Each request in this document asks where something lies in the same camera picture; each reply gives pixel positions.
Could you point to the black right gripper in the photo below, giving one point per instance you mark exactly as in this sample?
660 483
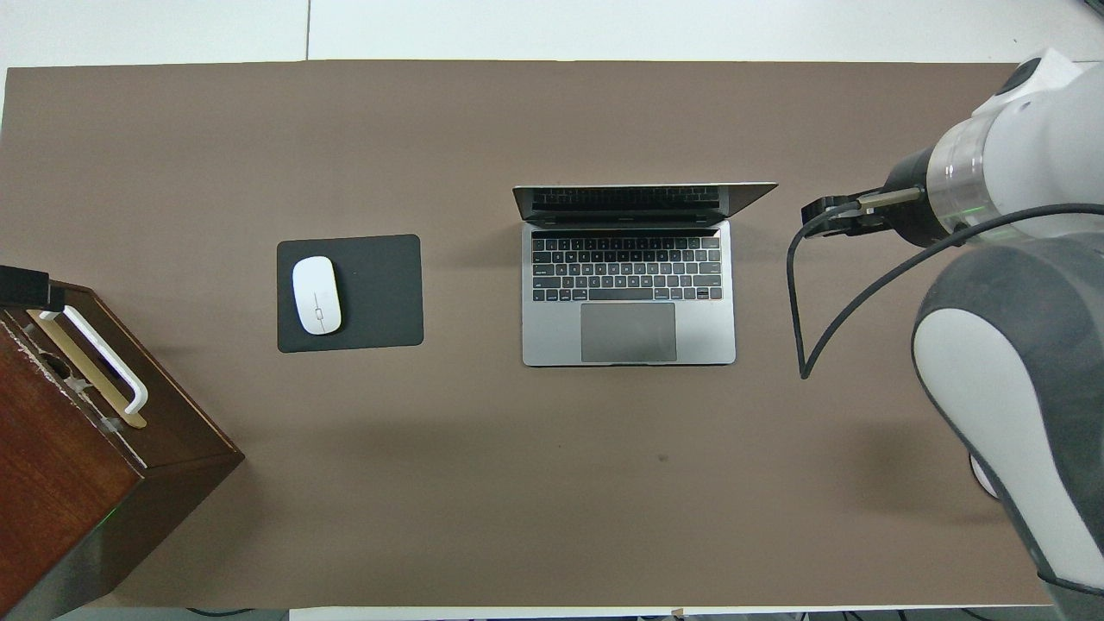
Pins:
914 216

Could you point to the grey aluminium laptop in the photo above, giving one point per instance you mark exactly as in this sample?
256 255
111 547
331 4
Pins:
638 332

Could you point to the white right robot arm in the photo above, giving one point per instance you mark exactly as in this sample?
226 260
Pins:
1018 388

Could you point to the dark brown wooden box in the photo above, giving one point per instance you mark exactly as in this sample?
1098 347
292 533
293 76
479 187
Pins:
69 483

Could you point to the white computer mouse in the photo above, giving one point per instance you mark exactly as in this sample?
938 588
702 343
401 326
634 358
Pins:
316 293

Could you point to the white desk lamp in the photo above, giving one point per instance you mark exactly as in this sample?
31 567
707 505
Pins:
983 479

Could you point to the black mouse pad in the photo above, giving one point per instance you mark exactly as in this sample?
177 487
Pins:
379 293

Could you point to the brown paper table mat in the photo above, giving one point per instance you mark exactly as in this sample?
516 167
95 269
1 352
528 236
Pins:
517 483

